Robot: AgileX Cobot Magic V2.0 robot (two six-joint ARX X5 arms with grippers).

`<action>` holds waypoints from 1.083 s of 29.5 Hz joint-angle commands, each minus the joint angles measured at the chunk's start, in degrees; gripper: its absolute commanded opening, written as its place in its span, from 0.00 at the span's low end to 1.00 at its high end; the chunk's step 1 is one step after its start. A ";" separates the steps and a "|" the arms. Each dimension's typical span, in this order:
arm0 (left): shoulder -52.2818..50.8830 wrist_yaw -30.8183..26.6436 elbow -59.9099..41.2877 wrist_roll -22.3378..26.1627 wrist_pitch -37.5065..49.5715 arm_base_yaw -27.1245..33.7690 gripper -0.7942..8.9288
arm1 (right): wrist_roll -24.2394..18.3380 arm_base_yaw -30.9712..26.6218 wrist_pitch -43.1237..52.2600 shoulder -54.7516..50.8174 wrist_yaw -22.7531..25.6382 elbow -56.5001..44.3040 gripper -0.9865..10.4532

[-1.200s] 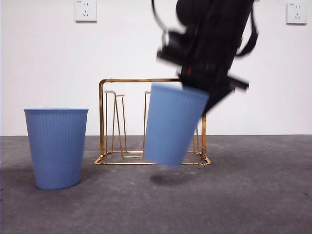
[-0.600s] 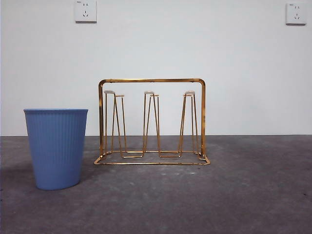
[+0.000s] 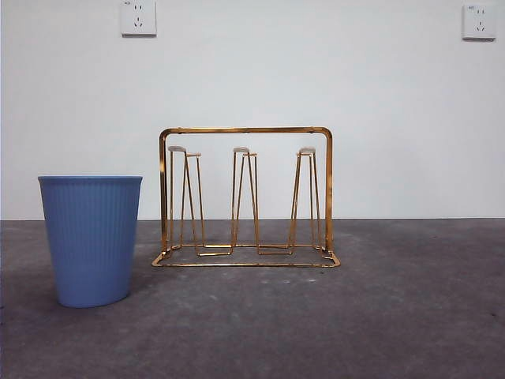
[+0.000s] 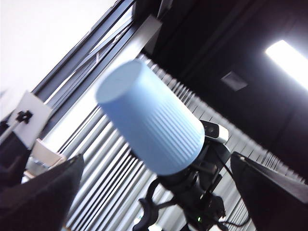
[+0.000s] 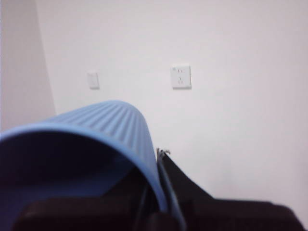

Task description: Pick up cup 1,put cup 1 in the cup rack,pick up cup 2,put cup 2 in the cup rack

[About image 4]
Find bright ceiling light panel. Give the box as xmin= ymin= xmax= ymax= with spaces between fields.
xmin=264 ymin=39 xmax=308 ymax=93

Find blue ribbed plastic cup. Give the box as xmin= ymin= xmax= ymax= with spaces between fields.
xmin=95 ymin=59 xmax=205 ymax=176

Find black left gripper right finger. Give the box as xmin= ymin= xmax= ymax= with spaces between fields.
xmin=230 ymin=151 xmax=308 ymax=231

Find beige box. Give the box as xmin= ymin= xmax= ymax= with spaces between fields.
xmin=26 ymin=139 xmax=67 ymax=179

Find grey square ceiling panel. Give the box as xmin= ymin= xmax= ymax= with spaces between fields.
xmin=220 ymin=71 xmax=248 ymax=92

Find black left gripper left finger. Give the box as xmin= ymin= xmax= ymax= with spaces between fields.
xmin=0 ymin=154 xmax=85 ymax=231

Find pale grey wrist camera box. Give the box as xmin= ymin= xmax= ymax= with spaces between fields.
xmin=201 ymin=119 xmax=230 ymax=145

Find white plate with black knob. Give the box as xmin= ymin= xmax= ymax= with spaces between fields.
xmin=6 ymin=90 xmax=52 ymax=150

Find dark window frame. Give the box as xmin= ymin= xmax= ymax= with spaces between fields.
xmin=31 ymin=0 xmax=145 ymax=114

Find grey slatted window blinds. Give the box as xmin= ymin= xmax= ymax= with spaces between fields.
xmin=36 ymin=54 xmax=308 ymax=231

